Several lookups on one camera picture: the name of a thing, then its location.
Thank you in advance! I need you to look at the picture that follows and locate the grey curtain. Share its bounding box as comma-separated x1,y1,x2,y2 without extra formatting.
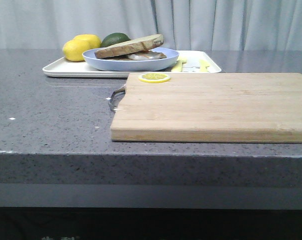
0,0,302,51

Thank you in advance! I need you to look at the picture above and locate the metal cutting board handle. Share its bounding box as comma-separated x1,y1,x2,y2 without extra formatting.
108,83,127,112

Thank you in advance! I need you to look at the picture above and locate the white bear tray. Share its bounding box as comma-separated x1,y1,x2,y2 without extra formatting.
42,50,222,78

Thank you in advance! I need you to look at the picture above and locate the back yellow lemon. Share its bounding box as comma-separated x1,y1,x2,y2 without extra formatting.
73,34,102,49

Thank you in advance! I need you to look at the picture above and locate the lemon slice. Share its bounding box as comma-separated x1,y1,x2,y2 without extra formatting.
138,72,171,83

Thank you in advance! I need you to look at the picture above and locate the light blue plate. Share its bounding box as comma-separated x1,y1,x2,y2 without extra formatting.
82,47,179,72

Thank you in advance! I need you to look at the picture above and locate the yellow lemon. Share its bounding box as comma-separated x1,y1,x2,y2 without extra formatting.
62,39,91,62
73,34,102,49

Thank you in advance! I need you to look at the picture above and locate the green lime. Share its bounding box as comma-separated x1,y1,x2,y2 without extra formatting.
100,32,131,48

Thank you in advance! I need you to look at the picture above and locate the bread slice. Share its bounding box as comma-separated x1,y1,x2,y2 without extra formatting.
104,50,167,61
94,34,164,59

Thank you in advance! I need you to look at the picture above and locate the front yellow lemon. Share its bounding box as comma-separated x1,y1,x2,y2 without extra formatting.
62,39,91,62

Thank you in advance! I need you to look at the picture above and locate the wooden cutting board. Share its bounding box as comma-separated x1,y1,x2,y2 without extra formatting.
110,73,302,143

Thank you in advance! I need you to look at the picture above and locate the yellow plastic knife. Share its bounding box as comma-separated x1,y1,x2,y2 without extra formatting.
199,59,211,73

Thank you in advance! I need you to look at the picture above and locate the fried egg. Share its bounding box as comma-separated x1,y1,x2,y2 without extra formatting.
126,50,167,61

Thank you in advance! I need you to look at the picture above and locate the yellow plastic fork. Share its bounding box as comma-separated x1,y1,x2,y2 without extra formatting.
171,57,187,73

